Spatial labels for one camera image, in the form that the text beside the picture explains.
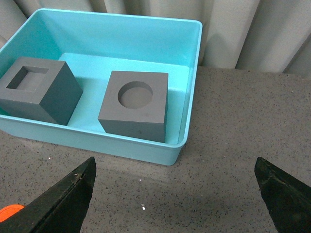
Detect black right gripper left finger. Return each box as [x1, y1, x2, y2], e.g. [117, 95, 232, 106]
[0, 157, 96, 233]

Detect orange cylinder with white numbers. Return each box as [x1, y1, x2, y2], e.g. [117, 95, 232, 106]
[0, 204, 25, 222]

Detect gray cube with square hole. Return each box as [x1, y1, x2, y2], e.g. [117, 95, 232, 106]
[0, 57, 83, 125]

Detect gray pleated curtain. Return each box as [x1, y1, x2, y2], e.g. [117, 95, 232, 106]
[0, 0, 311, 78]

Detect blue plastic box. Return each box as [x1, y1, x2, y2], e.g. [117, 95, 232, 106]
[0, 9, 203, 166]

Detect gray cube with round hole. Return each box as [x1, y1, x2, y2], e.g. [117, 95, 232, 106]
[98, 71, 169, 142]

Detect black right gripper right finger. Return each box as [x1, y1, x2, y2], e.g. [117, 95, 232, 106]
[254, 157, 311, 233]

